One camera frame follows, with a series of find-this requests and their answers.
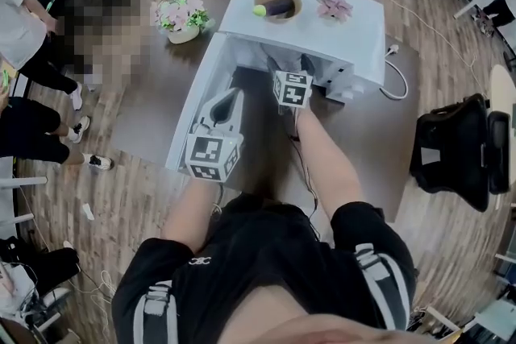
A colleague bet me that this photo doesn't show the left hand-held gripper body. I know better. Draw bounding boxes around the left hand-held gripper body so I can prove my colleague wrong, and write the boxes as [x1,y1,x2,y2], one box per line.
[184,118,245,183]

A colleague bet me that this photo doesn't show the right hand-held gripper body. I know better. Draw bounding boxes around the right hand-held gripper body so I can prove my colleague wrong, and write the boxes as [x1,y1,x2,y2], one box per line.
[273,70,315,110]

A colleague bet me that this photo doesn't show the white microwave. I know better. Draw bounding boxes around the white microwave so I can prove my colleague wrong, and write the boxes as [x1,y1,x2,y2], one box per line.
[164,0,387,175]

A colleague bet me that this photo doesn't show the person's right forearm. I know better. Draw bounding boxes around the person's right forearm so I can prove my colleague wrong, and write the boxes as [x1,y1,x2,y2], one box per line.
[295,106,366,223]

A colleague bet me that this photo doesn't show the person's left forearm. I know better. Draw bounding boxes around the person's left forearm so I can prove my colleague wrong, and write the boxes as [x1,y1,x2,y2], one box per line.
[160,176,222,251]

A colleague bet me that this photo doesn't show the purple toy eggplant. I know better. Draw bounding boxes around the purple toy eggplant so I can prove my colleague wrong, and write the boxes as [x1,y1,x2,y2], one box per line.
[263,0,296,18]

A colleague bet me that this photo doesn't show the pink succulent decoration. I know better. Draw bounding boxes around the pink succulent decoration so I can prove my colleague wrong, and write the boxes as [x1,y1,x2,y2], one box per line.
[313,0,354,25]

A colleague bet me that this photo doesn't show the potted pink flowers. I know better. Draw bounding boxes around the potted pink flowers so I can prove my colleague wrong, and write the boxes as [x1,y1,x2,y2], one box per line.
[150,0,215,46]

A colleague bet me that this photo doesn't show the person's black shirt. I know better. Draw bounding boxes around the person's black shirt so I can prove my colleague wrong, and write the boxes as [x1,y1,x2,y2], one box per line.
[111,193,417,344]

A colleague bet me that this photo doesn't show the small white table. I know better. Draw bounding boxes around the small white table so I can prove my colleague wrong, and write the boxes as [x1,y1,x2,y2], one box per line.
[0,155,48,227]

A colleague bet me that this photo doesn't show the round wooden table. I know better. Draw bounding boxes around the round wooden table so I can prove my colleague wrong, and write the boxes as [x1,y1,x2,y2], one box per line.
[489,64,516,122]

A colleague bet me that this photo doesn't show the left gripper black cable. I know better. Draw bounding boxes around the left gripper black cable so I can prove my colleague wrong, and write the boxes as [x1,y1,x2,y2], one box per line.
[210,181,225,217]

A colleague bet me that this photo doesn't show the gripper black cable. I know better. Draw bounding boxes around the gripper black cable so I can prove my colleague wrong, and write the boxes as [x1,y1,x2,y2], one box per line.
[210,181,225,217]
[286,107,322,242]

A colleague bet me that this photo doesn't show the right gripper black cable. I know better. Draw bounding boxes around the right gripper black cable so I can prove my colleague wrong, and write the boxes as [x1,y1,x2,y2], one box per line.
[286,107,322,242]

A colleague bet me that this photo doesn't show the white power cable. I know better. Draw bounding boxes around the white power cable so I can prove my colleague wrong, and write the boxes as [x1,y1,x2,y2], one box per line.
[378,44,410,101]

